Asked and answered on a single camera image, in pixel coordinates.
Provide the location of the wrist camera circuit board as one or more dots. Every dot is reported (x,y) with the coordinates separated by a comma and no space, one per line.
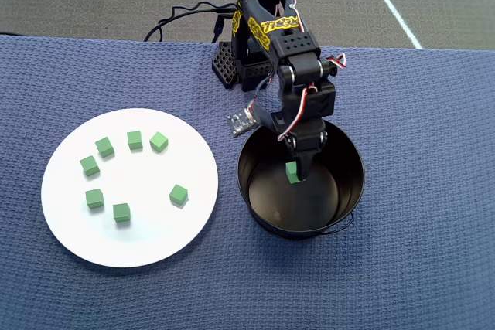
(239,124)

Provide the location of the white round plate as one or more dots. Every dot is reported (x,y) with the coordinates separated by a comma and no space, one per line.
(154,229)

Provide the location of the black metal bucket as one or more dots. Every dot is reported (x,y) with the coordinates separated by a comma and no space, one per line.
(332,198)

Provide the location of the blue woven table cloth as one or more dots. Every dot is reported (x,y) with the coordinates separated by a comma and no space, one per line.
(386,191)

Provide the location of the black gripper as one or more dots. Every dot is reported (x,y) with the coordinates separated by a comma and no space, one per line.
(308,140)

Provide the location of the green cube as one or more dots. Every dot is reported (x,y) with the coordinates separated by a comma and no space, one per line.
(159,141)
(89,165)
(121,212)
(292,174)
(178,194)
(94,198)
(104,147)
(134,140)

